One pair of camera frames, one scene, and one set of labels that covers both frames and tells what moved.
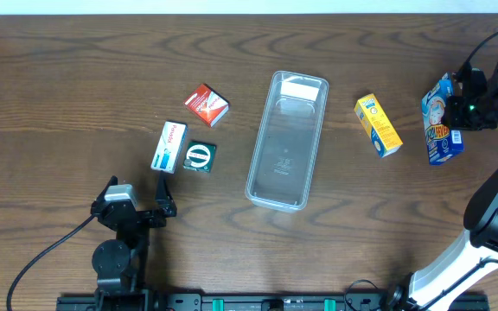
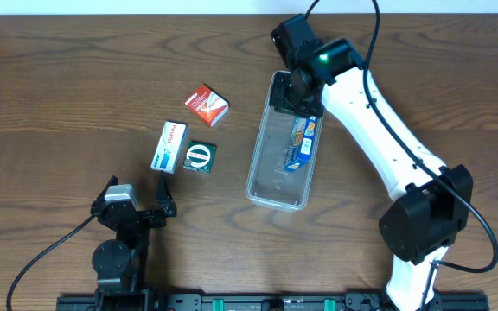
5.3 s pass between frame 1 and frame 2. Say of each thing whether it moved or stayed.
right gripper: moved
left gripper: stayed
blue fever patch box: moved
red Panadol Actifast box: stayed
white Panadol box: stayed
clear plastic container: stayed
